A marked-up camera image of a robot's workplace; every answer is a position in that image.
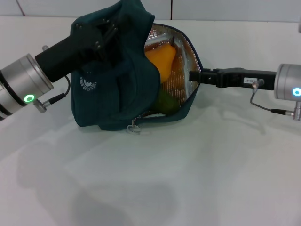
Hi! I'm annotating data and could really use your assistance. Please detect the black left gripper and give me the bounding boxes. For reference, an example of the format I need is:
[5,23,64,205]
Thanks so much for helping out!
[34,20,122,83]

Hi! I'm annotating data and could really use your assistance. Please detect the dark teal insulated lunch bag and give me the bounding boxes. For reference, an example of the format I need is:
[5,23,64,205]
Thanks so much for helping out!
[70,0,204,136]

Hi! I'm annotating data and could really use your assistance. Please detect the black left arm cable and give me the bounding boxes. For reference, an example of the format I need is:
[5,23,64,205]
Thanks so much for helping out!
[35,74,71,112]

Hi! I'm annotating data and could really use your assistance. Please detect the orange pear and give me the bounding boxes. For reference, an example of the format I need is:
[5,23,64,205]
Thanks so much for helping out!
[143,44,177,83]

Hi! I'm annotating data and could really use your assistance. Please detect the green cucumber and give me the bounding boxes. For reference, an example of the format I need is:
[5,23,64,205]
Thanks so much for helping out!
[153,90,180,116]

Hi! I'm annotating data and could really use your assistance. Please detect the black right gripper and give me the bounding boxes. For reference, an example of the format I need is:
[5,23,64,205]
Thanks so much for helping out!
[189,66,278,91]

